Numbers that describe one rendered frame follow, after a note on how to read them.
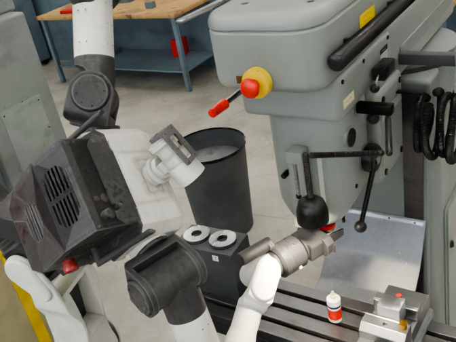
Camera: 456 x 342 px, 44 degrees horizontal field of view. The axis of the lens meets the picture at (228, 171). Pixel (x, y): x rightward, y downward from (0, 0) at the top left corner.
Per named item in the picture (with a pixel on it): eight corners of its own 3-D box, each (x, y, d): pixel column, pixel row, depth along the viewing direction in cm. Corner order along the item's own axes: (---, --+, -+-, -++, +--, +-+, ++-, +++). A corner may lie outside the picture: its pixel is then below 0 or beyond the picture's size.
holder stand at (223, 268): (240, 301, 182) (229, 252, 172) (184, 287, 193) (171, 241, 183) (256, 277, 191) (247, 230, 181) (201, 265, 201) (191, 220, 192)
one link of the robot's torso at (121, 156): (22, 321, 118) (126, 257, 100) (-31, 178, 125) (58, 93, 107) (121, 286, 143) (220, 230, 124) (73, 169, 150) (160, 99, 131)
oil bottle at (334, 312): (338, 325, 166) (336, 297, 160) (326, 321, 168) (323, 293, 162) (344, 315, 168) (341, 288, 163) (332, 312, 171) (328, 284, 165)
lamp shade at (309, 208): (294, 229, 124) (291, 205, 121) (299, 210, 130) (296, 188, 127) (327, 229, 122) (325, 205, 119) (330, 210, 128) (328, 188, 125)
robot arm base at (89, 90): (64, 134, 118) (118, 126, 119) (55, 73, 118) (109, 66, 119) (76, 139, 133) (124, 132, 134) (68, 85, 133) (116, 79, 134)
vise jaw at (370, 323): (404, 351, 145) (404, 340, 143) (358, 336, 152) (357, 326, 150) (411, 334, 149) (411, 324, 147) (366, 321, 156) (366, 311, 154)
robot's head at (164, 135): (166, 178, 120) (185, 169, 114) (139, 148, 118) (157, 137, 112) (182, 160, 123) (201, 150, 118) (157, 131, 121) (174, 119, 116)
